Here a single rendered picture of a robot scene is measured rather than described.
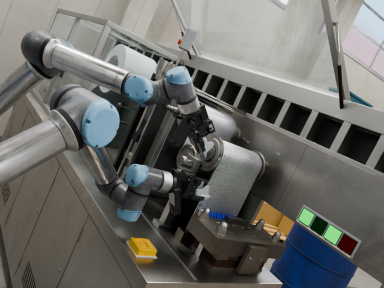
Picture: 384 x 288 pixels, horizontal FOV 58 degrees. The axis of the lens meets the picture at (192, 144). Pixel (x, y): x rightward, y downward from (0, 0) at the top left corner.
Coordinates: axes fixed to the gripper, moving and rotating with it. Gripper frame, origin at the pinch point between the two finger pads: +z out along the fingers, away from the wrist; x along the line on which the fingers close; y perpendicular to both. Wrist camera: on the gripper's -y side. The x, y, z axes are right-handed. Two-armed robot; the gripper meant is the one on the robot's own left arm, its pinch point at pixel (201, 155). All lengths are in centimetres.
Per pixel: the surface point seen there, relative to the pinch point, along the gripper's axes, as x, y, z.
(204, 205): -5.3, -8.4, 17.0
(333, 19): -19, 54, -32
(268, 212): 203, 153, 324
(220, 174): -5.3, 2.4, 8.7
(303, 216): -28.1, 19.5, 30.8
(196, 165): 2.0, -2.7, 4.2
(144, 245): -16.0, -36.1, 4.5
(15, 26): 333, -13, -23
